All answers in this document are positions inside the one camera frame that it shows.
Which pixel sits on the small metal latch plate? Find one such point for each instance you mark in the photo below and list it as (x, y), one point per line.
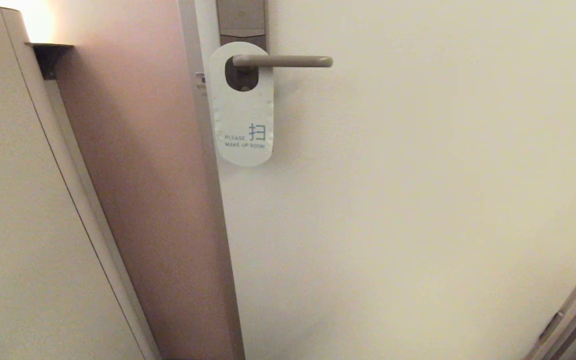
(201, 80)

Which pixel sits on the brown metal lock plate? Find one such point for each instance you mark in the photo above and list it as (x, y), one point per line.
(242, 17)

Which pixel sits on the beige curved wall panel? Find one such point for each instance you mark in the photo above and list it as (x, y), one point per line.
(18, 200)

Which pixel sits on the blue and white door hanger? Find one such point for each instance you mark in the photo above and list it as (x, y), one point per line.
(243, 115)

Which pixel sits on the dark wall lamp shelf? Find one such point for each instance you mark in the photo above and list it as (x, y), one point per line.
(50, 55)

